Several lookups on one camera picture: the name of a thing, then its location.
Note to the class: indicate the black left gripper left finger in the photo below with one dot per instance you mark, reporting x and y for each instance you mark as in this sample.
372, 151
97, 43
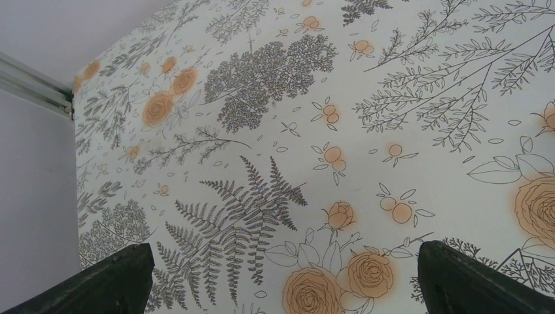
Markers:
120, 283

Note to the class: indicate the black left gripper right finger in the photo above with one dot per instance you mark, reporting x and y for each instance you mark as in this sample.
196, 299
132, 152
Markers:
452, 282

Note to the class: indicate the floral table mat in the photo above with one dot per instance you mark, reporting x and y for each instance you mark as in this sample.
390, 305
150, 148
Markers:
292, 156

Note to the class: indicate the left aluminium frame post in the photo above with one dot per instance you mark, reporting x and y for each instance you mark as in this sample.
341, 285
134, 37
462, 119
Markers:
38, 169

